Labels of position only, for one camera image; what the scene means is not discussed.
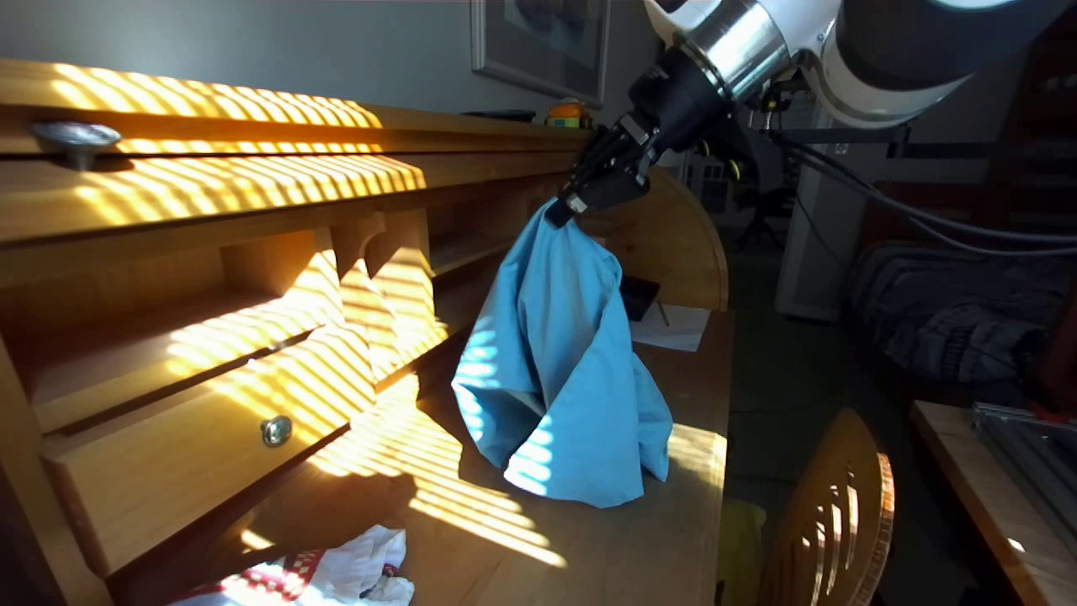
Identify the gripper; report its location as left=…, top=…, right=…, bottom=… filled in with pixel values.
left=545, top=46, right=735, bottom=228

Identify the blue cloth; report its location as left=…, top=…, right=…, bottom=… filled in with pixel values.
left=451, top=198, right=674, bottom=509

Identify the white and red cloth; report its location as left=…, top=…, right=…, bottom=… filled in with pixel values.
left=168, top=525, right=416, bottom=606

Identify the orange and yellow toy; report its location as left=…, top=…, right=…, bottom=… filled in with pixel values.
left=544, top=98, right=592, bottom=130

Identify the black flat device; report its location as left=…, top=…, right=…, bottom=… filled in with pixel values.
left=618, top=275, right=662, bottom=323

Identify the framed picture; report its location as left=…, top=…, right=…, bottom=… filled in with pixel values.
left=470, top=0, right=613, bottom=109

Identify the white paper sheet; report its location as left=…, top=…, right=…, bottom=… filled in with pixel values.
left=629, top=301, right=713, bottom=354

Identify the white cabinet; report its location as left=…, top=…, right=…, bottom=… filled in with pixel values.
left=773, top=126, right=852, bottom=322

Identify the striped blanket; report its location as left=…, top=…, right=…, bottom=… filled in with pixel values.
left=845, top=240, right=1077, bottom=390

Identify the yellow bag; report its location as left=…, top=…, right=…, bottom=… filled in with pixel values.
left=718, top=497, right=767, bottom=606

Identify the wooden chair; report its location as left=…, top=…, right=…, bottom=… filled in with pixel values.
left=756, top=409, right=896, bottom=606

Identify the wooden table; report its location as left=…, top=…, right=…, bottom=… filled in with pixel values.
left=909, top=399, right=1077, bottom=606

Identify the wooden drawer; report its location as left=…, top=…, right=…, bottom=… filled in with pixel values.
left=38, top=324, right=381, bottom=578

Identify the silver roll-top knob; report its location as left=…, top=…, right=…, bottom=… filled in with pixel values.
left=30, top=120, right=122, bottom=171

